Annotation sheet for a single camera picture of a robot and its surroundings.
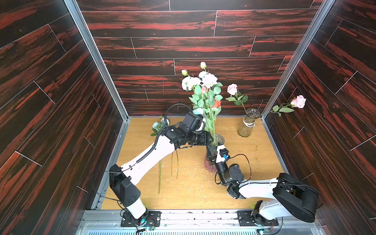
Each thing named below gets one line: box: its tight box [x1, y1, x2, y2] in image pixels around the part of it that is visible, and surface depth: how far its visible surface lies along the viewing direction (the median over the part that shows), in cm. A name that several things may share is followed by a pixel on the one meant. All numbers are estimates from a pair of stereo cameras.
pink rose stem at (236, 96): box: [225, 83, 249, 114], surface depth 82 cm
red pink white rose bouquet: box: [189, 61, 224, 146], surface depth 72 cm
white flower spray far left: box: [181, 69, 204, 108], surface depth 72 cm
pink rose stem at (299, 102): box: [259, 94, 306, 118], surface depth 75 cm
